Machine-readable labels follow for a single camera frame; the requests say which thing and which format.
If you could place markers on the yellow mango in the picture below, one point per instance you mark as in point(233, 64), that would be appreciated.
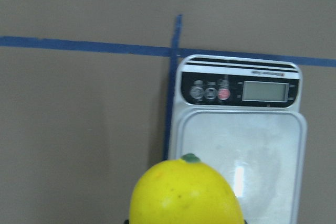
point(184, 190)

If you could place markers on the silver electronic kitchen scale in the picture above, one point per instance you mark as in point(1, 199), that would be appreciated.
point(241, 117)

